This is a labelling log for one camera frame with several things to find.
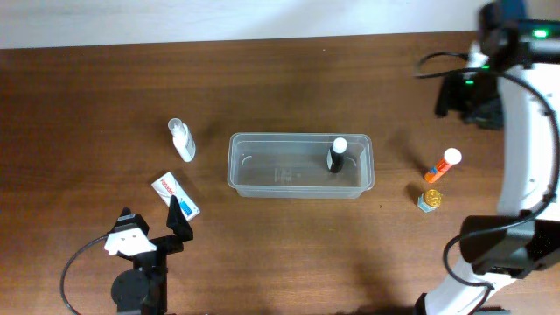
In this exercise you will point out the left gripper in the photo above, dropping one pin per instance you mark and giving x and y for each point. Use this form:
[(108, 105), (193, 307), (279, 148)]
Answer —
[(159, 245)]

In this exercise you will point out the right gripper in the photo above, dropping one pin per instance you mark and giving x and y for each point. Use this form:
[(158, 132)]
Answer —
[(452, 98)]

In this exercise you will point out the white Panadol medicine box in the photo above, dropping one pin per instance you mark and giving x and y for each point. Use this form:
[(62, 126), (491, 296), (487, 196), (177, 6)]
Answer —
[(167, 186)]

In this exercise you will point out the orange Redoxon tube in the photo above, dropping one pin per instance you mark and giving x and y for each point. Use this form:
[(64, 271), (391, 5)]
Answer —
[(451, 157)]

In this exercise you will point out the white spray bottle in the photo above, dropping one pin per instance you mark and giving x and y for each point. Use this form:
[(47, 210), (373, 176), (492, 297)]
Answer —
[(182, 139)]

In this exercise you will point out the dark bottle white cap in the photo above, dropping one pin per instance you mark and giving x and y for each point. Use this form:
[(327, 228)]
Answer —
[(336, 155)]

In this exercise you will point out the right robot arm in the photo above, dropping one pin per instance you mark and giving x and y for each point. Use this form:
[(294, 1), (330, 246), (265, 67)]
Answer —
[(510, 82)]

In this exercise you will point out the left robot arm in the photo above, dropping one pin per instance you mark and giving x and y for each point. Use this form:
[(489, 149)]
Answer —
[(143, 288)]

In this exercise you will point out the clear plastic container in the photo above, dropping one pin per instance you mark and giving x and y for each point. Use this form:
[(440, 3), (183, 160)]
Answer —
[(294, 165)]

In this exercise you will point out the small jar gold lid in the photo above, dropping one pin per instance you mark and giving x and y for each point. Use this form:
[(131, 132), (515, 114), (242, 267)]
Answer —
[(430, 200)]

